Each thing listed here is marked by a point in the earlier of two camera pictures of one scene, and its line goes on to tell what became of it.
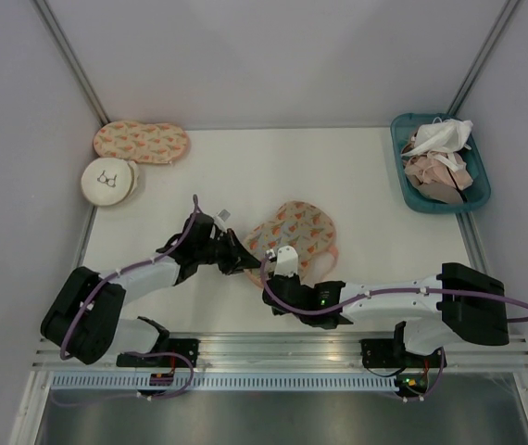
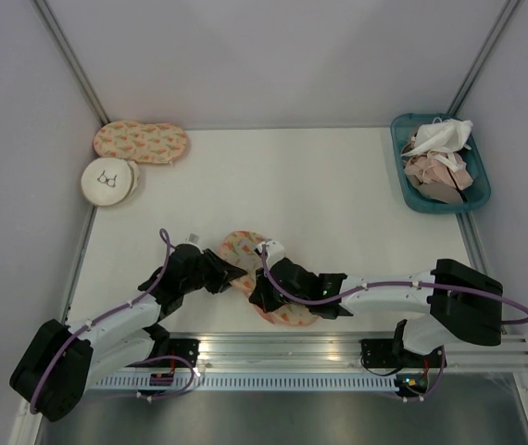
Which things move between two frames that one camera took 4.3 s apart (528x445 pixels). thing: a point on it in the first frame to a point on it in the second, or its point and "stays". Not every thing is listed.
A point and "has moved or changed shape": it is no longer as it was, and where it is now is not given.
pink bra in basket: [428, 168] stays
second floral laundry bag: [146, 143] stays
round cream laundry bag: [109, 181] stays
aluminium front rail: [325, 352] stays
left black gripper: [238, 258] to [223, 272]
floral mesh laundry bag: [305, 229] has moved or changed shape
